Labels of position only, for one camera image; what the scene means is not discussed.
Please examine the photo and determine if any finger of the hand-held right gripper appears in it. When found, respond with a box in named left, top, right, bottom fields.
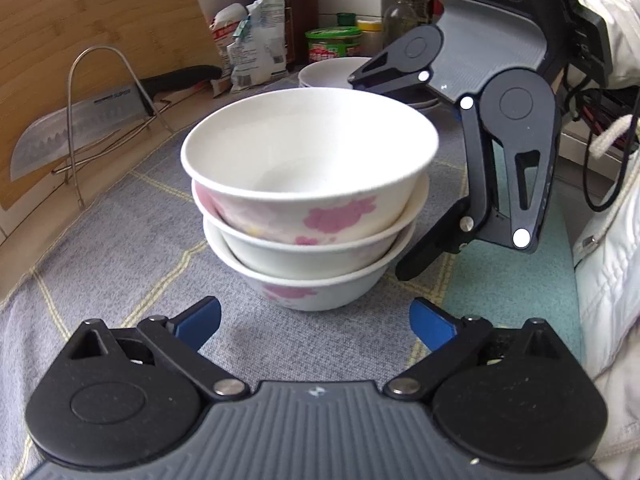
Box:
left=346, top=42, right=437, bottom=103
left=395, top=95, right=558, bottom=282

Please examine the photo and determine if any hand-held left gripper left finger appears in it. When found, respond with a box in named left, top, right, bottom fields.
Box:
left=65, top=295, right=251, bottom=403

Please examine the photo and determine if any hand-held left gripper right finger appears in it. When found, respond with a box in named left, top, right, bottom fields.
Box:
left=382, top=296, right=583, bottom=405

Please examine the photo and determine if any white floral bowl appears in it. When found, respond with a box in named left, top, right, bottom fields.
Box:
left=202, top=217, right=416, bottom=311
left=181, top=87, right=441, bottom=243
left=191, top=175, right=431, bottom=281

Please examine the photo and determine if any yellow-lidded jar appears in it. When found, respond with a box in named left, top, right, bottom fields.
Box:
left=356, top=17, right=385, bottom=58

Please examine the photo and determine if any red-capped glass bottle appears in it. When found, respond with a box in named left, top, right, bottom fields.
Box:
left=382, top=0, right=421, bottom=48

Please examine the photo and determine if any green-lidded jar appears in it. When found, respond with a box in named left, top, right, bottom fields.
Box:
left=305, top=25, right=363, bottom=65

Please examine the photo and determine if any grey checked cloth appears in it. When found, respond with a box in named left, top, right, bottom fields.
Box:
left=0, top=75, right=583, bottom=480

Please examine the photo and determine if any white plastic bag with clip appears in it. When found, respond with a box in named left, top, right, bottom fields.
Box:
left=225, top=0, right=296, bottom=93

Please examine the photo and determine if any white jacket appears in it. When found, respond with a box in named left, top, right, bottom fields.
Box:
left=572, top=115, right=640, bottom=480

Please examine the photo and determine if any red and white bag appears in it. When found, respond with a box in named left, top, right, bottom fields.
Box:
left=207, top=2, right=251, bottom=96

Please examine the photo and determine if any bamboo cutting board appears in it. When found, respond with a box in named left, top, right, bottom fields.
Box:
left=0, top=0, right=223, bottom=211

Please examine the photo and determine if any black cable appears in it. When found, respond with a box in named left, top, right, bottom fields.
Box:
left=560, top=60, right=640, bottom=212

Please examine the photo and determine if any black-handled kitchen knife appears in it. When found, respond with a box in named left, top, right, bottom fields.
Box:
left=10, top=65, right=223, bottom=182

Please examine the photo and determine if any metal wire rack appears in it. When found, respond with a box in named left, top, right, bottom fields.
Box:
left=50, top=45, right=173, bottom=208

